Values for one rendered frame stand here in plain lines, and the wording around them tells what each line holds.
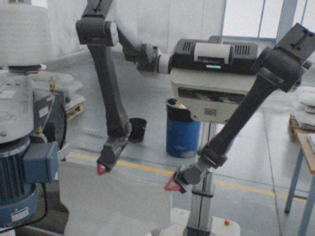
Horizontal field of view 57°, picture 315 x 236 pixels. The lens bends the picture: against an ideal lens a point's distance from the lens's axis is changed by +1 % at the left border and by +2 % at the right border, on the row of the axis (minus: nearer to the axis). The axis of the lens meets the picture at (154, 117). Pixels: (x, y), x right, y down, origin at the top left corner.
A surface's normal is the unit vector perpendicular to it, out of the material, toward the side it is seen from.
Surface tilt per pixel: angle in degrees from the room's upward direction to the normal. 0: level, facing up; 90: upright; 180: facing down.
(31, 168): 90
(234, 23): 90
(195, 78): 40
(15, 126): 91
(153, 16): 90
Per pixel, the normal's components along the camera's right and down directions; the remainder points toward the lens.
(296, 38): -0.14, -0.28
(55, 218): -0.29, 0.34
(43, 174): 0.12, 0.37
